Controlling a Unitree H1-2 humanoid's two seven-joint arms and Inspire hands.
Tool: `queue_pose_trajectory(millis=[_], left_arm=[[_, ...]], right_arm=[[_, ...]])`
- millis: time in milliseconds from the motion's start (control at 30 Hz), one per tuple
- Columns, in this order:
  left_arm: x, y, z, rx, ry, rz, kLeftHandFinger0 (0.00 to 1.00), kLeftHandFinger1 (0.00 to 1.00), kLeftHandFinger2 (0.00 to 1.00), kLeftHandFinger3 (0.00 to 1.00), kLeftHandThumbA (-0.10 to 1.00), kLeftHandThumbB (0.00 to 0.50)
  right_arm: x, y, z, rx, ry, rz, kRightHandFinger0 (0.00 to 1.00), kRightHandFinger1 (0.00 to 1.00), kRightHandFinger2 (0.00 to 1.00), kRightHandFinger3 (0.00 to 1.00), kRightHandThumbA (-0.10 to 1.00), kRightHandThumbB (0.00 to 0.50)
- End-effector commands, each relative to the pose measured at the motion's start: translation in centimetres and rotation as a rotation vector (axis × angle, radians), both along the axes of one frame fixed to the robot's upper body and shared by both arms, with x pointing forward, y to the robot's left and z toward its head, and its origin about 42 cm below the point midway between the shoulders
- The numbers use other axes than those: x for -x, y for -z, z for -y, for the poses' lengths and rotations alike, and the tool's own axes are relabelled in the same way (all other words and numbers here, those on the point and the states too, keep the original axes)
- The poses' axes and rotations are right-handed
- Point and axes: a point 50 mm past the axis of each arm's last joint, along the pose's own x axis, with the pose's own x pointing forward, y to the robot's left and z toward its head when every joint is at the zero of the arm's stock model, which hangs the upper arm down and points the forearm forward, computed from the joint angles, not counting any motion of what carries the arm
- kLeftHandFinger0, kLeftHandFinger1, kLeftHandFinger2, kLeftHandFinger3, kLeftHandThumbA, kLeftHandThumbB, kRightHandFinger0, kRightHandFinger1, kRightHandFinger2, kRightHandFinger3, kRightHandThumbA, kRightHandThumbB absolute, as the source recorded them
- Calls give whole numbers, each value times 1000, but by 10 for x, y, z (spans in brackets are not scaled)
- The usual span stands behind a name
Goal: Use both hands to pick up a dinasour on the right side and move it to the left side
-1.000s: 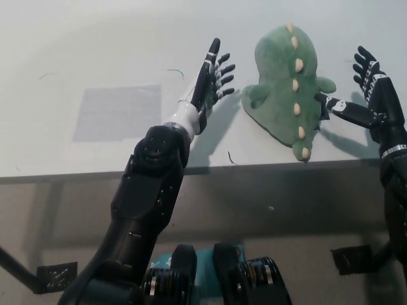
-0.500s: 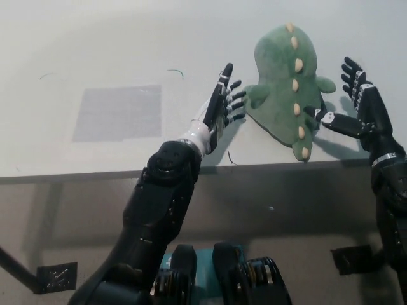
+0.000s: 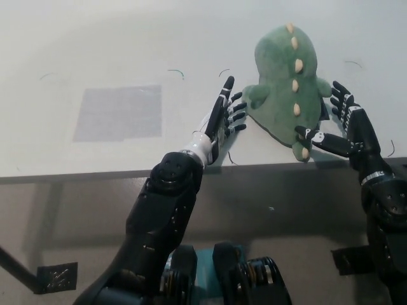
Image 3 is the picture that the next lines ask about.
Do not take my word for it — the black table leg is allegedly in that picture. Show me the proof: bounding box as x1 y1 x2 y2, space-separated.
0 244 41 294

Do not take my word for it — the white and black right hand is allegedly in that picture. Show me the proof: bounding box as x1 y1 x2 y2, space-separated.
294 80 393 184

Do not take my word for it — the grey translucent tape patch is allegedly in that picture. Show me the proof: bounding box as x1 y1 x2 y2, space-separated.
72 84 163 143

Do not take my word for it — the black and teal robot body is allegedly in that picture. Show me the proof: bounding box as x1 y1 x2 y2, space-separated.
158 241 292 305

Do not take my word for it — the white and black left hand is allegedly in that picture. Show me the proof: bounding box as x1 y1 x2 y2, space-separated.
181 75 249 166

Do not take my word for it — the green plush dinosaur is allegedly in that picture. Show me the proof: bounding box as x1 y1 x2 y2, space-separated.
241 22 331 164

